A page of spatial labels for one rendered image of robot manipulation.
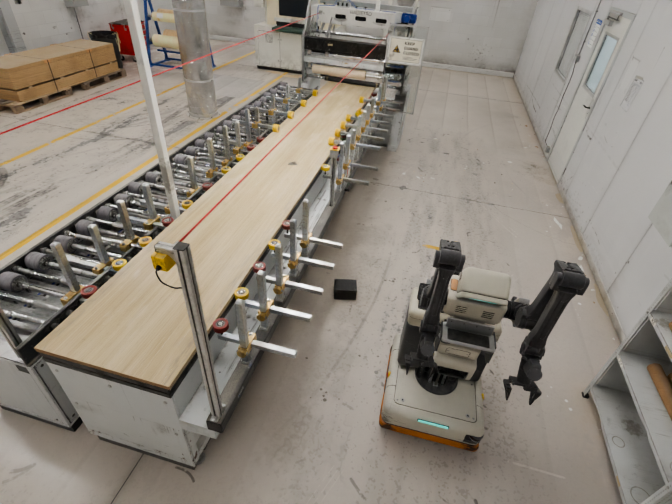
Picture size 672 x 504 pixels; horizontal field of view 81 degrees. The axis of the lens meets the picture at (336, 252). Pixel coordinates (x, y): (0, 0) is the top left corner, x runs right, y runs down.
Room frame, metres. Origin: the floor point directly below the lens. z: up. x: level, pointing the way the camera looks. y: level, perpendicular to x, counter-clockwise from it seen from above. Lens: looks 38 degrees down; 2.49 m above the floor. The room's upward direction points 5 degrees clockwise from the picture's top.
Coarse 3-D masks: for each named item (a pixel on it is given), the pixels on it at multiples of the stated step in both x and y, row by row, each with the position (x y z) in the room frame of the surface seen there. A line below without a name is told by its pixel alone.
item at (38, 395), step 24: (192, 144) 3.78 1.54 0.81; (120, 192) 2.72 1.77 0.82; (96, 216) 2.44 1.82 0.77; (168, 216) 2.41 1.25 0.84; (48, 240) 2.03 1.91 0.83; (24, 264) 1.83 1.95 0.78; (48, 312) 1.61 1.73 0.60; (0, 336) 1.32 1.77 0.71; (24, 336) 1.34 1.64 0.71; (0, 360) 1.21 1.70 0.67; (24, 360) 1.17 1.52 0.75; (0, 384) 1.24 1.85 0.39; (24, 384) 1.19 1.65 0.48; (48, 384) 1.19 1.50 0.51; (24, 408) 1.23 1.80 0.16; (48, 408) 1.18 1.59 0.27; (72, 408) 1.23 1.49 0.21
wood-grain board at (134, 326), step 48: (336, 96) 5.50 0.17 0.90; (288, 144) 3.76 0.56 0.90; (336, 144) 3.88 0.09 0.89; (240, 192) 2.74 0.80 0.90; (288, 192) 2.80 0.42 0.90; (192, 240) 2.07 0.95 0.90; (240, 240) 2.11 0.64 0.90; (144, 288) 1.59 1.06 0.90; (48, 336) 1.21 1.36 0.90; (96, 336) 1.23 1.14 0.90; (144, 336) 1.25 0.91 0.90; (192, 336) 1.28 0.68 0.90
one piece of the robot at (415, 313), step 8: (456, 272) 1.83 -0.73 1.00; (416, 288) 1.87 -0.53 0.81; (416, 296) 1.80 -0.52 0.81; (416, 304) 1.73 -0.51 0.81; (408, 312) 1.74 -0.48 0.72; (416, 312) 1.67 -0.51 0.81; (424, 312) 1.67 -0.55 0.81; (440, 312) 1.68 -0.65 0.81; (408, 320) 1.68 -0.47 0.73; (416, 320) 1.65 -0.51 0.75; (440, 320) 1.63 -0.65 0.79; (408, 328) 1.66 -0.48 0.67; (416, 328) 1.66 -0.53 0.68; (496, 328) 1.59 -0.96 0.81; (408, 336) 1.66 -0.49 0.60; (416, 336) 1.65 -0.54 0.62; (496, 336) 1.57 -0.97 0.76; (400, 344) 1.74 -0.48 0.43; (408, 344) 1.66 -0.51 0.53; (416, 344) 1.65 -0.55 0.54; (400, 352) 1.67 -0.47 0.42; (408, 352) 1.65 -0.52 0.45; (416, 352) 1.65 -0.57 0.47; (400, 360) 1.66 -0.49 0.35; (424, 368) 1.57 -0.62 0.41; (432, 376) 1.57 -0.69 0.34; (440, 376) 1.57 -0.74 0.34; (448, 376) 1.59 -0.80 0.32; (472, 376) 1.58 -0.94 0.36; (480, 376) 1.58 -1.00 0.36
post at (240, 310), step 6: (240, 300) 1.30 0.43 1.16; (240, 306) 1.28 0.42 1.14; (240, 312) 1.28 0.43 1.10; (240, 318) 1.29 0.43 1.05; (240, 324) 1.29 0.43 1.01; (246, 324) 1.31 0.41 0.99; (240, 330) 1.29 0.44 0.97; (246, 330) 1.30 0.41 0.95; (240, 336) 1.29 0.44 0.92; (246, 336) 1.30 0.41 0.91; (240, 342) 1.29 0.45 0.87; (246, 342) 1.29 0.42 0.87; (246, 360) 1.28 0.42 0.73
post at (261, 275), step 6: (258, 276) 1.53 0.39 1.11; (264, 276) 1.55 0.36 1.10; (258, 282) 1.53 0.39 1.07; (264, 282) 1.54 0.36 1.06; (258, 288) 1.53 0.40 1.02; (264, 288) 1.54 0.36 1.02; (258, 294) 1.53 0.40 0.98; (264, 294) 1.53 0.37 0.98; (264, 300) 1.53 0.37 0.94; (264, 306) 1.53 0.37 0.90; (264, 324) 1.53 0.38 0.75
